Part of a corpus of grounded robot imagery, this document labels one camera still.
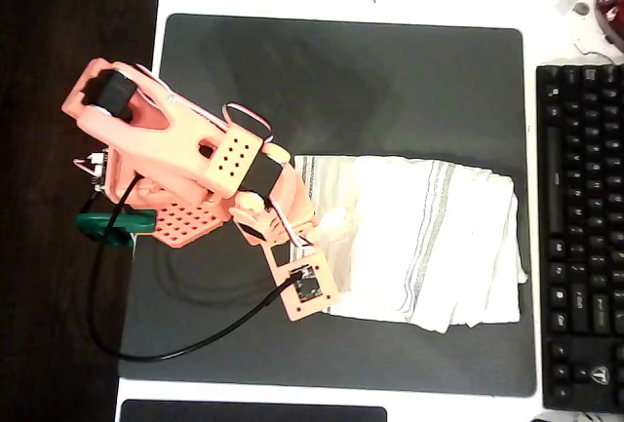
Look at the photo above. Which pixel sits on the white striped towel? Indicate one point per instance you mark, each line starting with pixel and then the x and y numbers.
pixel 414 246

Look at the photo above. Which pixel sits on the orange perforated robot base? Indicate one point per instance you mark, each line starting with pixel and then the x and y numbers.
pixel 185 224

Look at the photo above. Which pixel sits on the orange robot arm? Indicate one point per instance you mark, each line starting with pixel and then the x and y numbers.
pixel 161 134

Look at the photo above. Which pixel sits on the black desk mat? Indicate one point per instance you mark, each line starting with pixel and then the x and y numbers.
pixel 341 76

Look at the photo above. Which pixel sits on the green table clamp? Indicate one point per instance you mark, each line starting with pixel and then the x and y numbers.
pixel 97 224

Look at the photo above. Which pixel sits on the motor controller board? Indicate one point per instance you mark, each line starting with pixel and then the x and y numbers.
pixel 97 168

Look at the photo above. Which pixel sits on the flat black pad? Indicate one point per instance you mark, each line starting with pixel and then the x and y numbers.
pixel 253 413

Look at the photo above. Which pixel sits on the black keyboard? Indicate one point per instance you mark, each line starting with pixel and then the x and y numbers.
pixel 585 246

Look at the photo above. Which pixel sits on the small grey round piece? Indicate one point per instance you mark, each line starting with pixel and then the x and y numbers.
pixel 581 8

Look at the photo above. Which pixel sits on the dark red round bowl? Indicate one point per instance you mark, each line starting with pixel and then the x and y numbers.
pixel 614 8

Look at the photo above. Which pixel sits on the orange camera mount plate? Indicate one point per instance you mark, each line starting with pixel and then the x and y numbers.
pixel 292 302

